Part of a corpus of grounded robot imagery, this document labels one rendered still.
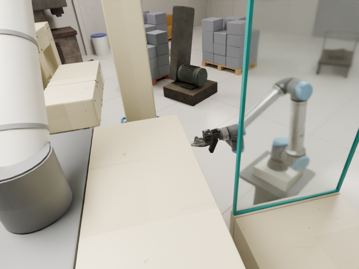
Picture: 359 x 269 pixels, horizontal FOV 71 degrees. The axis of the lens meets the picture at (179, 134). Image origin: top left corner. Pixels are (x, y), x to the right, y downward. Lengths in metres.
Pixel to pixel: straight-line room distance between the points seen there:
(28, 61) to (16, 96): 0.09
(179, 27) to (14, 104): 4.73
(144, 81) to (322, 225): 0.97
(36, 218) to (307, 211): 1.10
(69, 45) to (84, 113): 6.72
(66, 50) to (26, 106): 7.34
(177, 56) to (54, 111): 4.19
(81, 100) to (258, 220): 0.96
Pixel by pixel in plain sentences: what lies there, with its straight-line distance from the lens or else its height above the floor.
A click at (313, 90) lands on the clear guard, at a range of 1.03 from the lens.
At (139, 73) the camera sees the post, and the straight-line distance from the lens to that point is 1.01.
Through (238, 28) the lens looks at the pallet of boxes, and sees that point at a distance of 6.14.
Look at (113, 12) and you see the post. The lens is 0.96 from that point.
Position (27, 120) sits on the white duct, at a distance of 0.60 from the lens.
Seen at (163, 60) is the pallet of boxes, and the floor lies 0.49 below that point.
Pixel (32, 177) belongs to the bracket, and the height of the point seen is 1.93.
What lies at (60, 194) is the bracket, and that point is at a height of 1.85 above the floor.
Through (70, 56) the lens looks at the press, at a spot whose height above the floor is 0.40.
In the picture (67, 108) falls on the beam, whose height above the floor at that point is 1.76.
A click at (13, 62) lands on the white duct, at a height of 2.10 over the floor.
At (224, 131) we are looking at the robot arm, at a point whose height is 1.31.
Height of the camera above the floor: 2.24
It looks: 33 degrees down
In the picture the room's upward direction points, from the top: 5 degrees counter-clockwise
